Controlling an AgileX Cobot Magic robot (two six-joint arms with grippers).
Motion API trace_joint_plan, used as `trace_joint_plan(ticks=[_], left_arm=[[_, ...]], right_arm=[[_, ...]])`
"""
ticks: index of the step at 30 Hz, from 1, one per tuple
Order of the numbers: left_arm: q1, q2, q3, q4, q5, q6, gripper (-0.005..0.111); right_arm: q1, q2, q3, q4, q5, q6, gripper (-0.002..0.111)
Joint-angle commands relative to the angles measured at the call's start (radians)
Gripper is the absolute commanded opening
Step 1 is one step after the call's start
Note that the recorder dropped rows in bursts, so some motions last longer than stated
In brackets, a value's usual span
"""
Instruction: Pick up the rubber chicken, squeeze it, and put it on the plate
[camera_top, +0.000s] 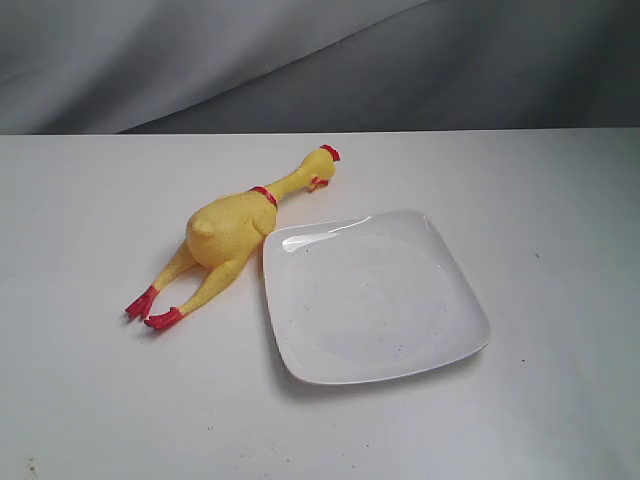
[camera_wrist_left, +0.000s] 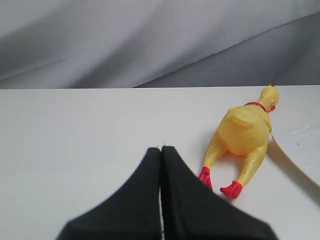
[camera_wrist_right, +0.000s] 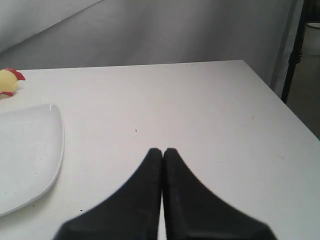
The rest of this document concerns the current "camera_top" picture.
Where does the grey backdrop cloth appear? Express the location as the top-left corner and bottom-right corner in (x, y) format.
(1, 1), (639, 134)

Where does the yellow rubber chicken toy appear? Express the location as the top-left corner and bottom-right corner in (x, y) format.
(125, 144), (341, 331)

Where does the white square plate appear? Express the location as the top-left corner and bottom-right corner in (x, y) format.
(263, 210), (491, 385)

